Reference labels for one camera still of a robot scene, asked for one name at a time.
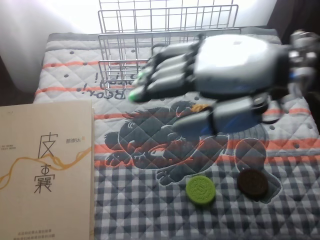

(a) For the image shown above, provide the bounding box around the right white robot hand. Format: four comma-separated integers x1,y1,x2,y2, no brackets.
128,33,291,136

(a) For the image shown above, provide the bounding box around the beige paperback book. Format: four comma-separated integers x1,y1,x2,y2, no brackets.
0,99,96,240

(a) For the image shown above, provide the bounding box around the brown toy sandwich cookie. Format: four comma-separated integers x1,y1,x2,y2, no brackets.
236,168,269,200

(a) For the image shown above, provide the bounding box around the green toy sandwich cookie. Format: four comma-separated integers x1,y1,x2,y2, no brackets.
185,175,216,208

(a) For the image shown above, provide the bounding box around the grey quilt with bear print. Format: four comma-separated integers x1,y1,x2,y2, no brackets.
32,26,320,240

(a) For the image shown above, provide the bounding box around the white wire rack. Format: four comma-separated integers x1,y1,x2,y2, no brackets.
97,0,242,97

